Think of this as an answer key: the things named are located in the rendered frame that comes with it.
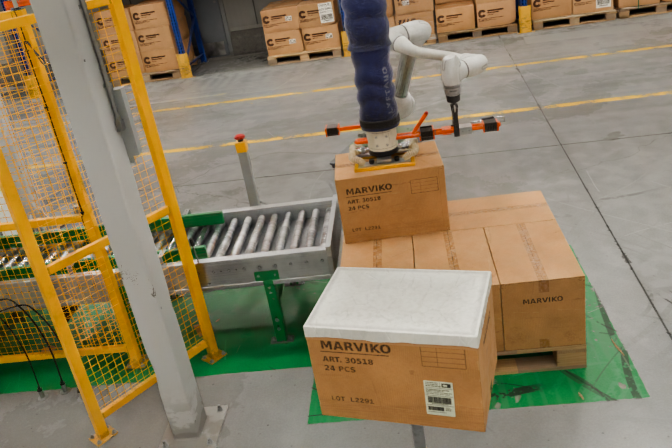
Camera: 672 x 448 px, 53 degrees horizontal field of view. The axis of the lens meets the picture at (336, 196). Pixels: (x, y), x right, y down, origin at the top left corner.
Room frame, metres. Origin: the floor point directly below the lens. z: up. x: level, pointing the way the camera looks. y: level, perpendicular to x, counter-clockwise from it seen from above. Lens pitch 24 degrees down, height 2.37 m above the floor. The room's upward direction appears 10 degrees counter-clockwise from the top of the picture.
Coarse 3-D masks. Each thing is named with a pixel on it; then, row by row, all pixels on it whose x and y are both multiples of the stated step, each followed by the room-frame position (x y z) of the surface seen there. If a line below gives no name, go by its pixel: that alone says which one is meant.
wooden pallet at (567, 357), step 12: (540, 348) 2.75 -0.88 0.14; (552, 348) 2.74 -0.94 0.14; (564, 348) 2.73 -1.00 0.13; (576, 348) 2.73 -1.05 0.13; (504, 360) 2.86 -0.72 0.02; (516, 360) 2.84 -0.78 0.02; (528, 360) 2.82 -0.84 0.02; (540, 360) 2.81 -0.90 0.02; (552, 360) 2.79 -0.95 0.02; (564, 360) 2.73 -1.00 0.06; (576, 360) 2.73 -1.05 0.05; (504, 372) 2.77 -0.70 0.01; (516, 372) 2.76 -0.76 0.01; (528, 372) 2.76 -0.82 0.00
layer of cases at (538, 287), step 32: (480, 224) 3.41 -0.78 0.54; (512, 224) 3.35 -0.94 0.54; (544, 224) 3.28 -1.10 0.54; (352, 256) 3.29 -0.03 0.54; (384, 256) 3.23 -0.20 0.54; (416, 256) 3.17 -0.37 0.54; (448, 256) 3.12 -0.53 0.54; (480, 256) 3.06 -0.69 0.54; (512, 256) 3.01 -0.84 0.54; (544, 256) 2.95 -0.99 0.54; (512, 288) 2.77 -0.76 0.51; (544, 288) 2.75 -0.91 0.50; (576, 288) 2.73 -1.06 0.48; (512, 320) 2.77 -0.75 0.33; (544, 320) 2.75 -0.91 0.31; (576, 320) 2.73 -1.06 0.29
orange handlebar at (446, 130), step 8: (344, 128) 3.90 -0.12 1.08; (352, 128) 3.89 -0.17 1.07; (360, 128) 3.89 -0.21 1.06; (440, 128) 3.60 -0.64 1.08; (448, 128) 3.56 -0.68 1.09; (472, 128) 3.53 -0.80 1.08; (480, 128) 3.52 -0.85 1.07; (400, 136) 3.58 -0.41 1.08; (408, 136) 3.57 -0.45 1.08; (416, 136) 3.57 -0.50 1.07
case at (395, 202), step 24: (432, 144) 3.74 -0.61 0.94; (336, 168) 3.62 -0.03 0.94; (408, 168) 3.44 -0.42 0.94; (432, 168) 3.41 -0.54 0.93; (360, 192) 3.44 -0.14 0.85; (384, 192) 3.43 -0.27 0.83; (408, 192) 3.42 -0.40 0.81; (432, 192) 3.41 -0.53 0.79; (360, 216) 3.44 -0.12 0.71; (384, 216) 3.43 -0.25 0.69; (408, 216) 3.42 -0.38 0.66; (432, 216) 3.41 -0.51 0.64; (360, 240) 3.44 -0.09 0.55
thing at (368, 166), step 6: (396, 156) 3.52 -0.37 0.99; (414, 156) 3.55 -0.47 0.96; (366, 162) 3.57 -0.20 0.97; (372, 162) 3.53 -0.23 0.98; (384, 162) 3.52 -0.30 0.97; (390, 162) 3.51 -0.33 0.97; (396, 162) 3.49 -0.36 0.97; (402, 162) 3.48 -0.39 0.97; (408, 162) 3.47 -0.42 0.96; (414, 162) 3.46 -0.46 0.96; (354, 168) 3.53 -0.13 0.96; (360, 168) 3.51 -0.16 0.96; (366, 168) 3.50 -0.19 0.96; (372, 168) 3.49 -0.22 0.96; (378, 168) 3.49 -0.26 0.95; (384, 168) 3.48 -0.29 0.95
